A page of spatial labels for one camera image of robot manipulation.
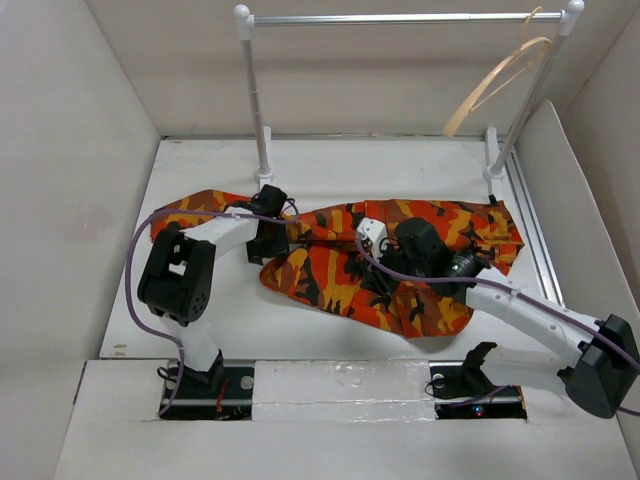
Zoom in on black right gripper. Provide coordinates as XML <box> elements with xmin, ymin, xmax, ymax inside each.
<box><xmin>358</xmin><ymin>239</ymin><xmax>428</xmax><ymax>296</ymax></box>

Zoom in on orange camouflage trousers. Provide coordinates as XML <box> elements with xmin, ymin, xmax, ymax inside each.
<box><xmin>149</xmin><ymin>188</ymin><xmax>526</xmax><ymax>340</ymax></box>

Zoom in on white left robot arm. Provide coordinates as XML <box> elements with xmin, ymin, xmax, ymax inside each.
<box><xmin>137</xmin><ymin>185</ymin><xmax>289</xmax><ymax>397</ymax></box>

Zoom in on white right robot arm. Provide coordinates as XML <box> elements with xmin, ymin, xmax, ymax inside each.
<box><xmin>356</xmin><ymin>217</ymin><xmax>639</xmax><ymax>419</ymax></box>

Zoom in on beige wooden hanger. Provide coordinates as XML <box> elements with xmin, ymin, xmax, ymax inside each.
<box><xmin>442</xmin><ymin>6</ymin><xmax>552</xmax><ymax>138</ymax></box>

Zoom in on white clothes rack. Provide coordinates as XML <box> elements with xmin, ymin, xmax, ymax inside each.
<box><xmin>232</xmin><ymin>1</ymin><xmax>585</xmax><ymax>198</ymax></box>

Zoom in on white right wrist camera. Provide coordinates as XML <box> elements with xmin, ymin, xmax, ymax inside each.
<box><xmin>356</xmin><ymin>217</ymin><xmax>389</xmax><ymax>260</ymax></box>

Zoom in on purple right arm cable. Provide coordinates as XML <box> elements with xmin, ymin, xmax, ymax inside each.
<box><xmin>354</xmin><ymin>237</ymin><xmax>640</xmax><ymax>417</ymax></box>

